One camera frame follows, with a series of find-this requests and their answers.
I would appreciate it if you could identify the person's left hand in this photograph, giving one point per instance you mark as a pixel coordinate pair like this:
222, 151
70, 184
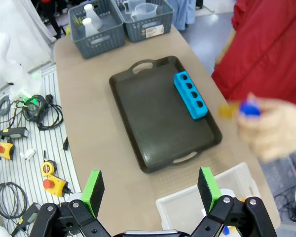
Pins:
273, 133

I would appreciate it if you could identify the person's right hand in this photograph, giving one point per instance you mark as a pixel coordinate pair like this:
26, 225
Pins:
225, 48

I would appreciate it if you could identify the person in red jacket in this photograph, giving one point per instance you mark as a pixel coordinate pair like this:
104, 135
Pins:
266, 44

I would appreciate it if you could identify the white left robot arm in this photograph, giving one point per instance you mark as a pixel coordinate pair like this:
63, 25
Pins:
5, 64

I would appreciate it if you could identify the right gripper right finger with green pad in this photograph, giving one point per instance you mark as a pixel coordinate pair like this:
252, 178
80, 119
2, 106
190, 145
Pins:
208, 192

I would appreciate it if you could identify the grey basket holding flasks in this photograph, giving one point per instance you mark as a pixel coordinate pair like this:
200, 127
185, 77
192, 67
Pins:
101, 49

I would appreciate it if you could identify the yellow emergency stop button box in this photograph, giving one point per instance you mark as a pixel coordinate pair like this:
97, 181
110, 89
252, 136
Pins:
6, 150
55, 185

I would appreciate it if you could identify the white plastic conical flask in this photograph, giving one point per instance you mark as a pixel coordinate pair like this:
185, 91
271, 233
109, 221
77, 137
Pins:
93, 17
88, 29

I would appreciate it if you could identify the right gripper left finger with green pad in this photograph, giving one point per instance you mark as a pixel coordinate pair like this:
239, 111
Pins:
92, 195

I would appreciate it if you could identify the paper label on grey basket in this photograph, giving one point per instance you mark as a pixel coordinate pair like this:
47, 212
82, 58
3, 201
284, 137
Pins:
154, 32

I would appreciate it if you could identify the blue test tube rack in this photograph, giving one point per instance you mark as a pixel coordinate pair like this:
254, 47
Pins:
185, 99

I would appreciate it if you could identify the large clear plastic beaker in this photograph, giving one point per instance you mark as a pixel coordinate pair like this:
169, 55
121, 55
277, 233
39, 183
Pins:
145, 13

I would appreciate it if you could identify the dark brown serving tray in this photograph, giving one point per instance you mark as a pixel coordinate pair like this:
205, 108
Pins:
158, 126

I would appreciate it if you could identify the white plastic mesh basket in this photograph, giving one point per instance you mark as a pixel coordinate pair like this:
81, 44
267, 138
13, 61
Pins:
182, 207

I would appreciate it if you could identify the yellow tape measure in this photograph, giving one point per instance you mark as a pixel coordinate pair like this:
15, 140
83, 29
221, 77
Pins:
48, 168

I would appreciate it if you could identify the background person in black trousers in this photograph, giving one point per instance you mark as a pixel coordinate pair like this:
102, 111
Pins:
54, 17

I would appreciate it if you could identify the small white plastic part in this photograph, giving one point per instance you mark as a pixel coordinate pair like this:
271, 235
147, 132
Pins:
28, 154

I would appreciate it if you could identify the small clear plastic beaker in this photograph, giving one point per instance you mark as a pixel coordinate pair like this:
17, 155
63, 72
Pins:
132, 5

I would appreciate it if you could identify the small black clip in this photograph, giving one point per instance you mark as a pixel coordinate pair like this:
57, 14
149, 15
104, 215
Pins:
65, 143

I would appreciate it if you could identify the grey basket holding beakers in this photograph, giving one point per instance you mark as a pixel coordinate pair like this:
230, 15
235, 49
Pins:
138, 32

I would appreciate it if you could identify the white slatted base platform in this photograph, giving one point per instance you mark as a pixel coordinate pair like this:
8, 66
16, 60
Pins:
27, 172

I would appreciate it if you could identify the hanging light blue garment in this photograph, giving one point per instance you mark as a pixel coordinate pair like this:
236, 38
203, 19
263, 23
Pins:
182, 12

